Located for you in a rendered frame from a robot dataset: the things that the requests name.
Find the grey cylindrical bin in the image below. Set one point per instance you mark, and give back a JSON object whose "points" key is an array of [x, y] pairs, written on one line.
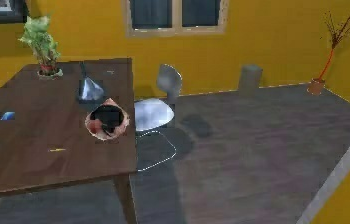
{"points": [[250, 77]]}

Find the dark brown wooden table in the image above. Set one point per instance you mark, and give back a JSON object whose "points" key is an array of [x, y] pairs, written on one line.
{"points": [[49, 133]]}

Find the yellow pencil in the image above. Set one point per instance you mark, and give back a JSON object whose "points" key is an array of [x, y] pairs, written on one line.
{"points": [[57, 150]]}

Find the dark framed wall picture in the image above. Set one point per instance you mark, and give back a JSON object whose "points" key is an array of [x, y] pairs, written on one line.
{"points": [[3, 10]]}

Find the green potted house plant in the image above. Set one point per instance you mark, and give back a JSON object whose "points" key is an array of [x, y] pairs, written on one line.
{"points": [[42, 43]]}

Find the bare twig plant orange pot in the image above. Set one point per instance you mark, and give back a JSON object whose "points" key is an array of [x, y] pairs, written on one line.
{"points": [[329, 50]]}

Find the window with pale wooden frame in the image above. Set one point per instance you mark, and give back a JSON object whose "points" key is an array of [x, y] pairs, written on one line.
{"points": [[175, 16]]}

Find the small blue card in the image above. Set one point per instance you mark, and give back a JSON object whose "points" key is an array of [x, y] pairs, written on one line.
{"points": [[7, 116]]}

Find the small grey flat object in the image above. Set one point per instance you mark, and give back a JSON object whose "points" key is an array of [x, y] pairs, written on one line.
{"points": [[110, 71]]}

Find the pink bowl with dark inside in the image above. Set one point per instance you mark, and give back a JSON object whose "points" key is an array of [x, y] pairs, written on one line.
{"points": [[108, 120]]}

